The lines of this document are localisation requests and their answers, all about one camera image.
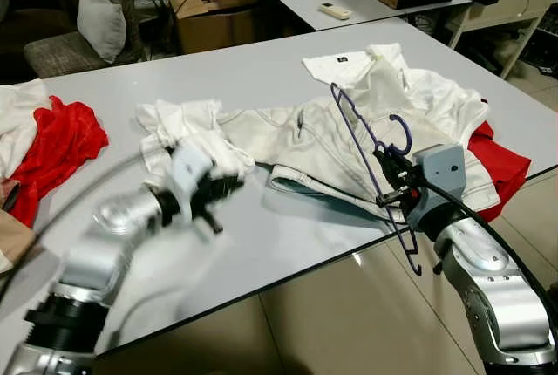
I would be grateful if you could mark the cardboard box black numeral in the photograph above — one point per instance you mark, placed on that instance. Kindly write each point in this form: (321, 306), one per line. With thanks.
(214, 26)

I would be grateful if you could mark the white cloth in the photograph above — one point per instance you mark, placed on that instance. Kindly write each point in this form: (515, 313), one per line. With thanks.
(19, 118)

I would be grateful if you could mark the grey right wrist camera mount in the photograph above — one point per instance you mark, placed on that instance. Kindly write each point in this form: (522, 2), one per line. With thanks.
(438, 179)

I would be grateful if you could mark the white remote control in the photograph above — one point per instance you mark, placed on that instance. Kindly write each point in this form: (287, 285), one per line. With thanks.
(335, 11)

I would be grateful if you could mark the white t-shirt black label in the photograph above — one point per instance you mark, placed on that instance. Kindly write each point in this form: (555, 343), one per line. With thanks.
(344, 65)

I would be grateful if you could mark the grey upholstered chair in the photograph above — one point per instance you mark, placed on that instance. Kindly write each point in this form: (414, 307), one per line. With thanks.
(61, 52)

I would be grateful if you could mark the red knit garment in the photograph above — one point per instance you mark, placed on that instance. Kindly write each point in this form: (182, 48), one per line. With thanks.
(501, 170)
(61, 148)

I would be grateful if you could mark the beige cloth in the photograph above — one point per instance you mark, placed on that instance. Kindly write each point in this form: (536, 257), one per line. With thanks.
(13, 235)

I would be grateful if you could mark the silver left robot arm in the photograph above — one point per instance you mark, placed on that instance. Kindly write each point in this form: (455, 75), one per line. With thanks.
(100, 257)

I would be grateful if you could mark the crumpled white shirt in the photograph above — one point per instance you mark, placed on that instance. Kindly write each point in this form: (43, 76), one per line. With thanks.
(196, 135)

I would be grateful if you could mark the grey table black edge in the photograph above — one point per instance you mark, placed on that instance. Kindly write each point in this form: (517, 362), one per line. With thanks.
(288, 253)

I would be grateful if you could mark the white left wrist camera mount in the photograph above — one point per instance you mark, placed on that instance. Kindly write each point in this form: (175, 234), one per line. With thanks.
(188, 170)

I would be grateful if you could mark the white denim jacket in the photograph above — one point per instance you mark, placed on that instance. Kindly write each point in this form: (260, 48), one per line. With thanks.
(331, 153)

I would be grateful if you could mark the white desk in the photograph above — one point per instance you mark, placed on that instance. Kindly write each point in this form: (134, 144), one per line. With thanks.
(384, 17)

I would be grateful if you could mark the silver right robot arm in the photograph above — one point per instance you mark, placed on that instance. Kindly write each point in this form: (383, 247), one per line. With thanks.
(493, 288)

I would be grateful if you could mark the white pillow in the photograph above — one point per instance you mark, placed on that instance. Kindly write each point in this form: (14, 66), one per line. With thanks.
(100, 22)

